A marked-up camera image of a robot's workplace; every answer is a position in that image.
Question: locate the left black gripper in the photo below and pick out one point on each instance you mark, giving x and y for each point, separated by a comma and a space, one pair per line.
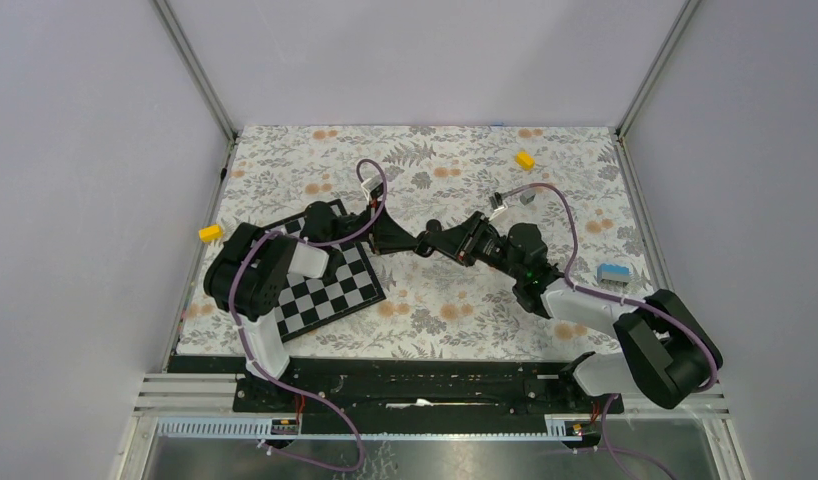
388, 236

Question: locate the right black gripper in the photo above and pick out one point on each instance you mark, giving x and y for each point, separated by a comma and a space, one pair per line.
462, 241

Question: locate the black earbud charging case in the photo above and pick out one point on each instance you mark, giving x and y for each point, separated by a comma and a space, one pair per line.
423, 248

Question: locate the black oval case lid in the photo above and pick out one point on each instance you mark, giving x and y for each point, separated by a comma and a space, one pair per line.
433, 225

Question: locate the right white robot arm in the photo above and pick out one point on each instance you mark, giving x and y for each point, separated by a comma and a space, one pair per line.
665, 355

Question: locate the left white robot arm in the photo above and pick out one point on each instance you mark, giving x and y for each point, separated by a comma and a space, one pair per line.
248, 275

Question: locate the black white checkerboard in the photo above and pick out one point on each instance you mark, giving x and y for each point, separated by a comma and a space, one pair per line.
306, 304

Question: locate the small grey block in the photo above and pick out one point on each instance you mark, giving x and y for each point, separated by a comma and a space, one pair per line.
527, 196

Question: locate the yellow block far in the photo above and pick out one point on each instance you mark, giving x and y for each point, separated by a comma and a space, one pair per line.
525, 160

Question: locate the yellow block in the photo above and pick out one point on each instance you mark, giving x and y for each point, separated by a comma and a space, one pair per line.
210, 233
525, 160

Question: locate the floral patterned table mat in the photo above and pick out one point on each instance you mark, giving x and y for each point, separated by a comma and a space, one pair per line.
435, 308

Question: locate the blue white eraser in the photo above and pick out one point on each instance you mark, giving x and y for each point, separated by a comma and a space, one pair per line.
613, 273

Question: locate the yellow block left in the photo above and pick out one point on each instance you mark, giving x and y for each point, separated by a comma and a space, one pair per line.
210, 233

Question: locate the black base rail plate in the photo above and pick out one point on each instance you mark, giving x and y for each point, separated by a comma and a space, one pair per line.
420, 396

